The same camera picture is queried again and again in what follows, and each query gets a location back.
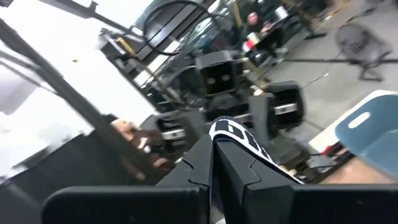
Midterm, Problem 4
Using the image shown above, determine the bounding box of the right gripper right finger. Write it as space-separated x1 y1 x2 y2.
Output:
214 139 398 224

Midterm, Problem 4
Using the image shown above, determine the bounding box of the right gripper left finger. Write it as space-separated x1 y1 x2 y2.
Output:
40 134 214 224

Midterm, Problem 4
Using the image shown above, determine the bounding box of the black Puma underwear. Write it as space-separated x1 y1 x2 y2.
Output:
208 115 304 185

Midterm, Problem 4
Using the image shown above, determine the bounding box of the teal plastic bin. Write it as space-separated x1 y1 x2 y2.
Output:
334 94 398 178

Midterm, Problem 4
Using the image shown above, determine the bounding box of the black equipment box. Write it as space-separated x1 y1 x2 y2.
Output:
195 51 237 96

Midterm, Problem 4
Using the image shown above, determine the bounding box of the person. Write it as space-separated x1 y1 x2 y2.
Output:
239 11 280 50

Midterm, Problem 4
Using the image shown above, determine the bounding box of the grey mesh office chair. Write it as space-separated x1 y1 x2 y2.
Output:
334 23 394 82

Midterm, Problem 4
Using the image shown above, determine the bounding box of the black aluminium rig frame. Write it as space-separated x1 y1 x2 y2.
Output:
0 18 156 184

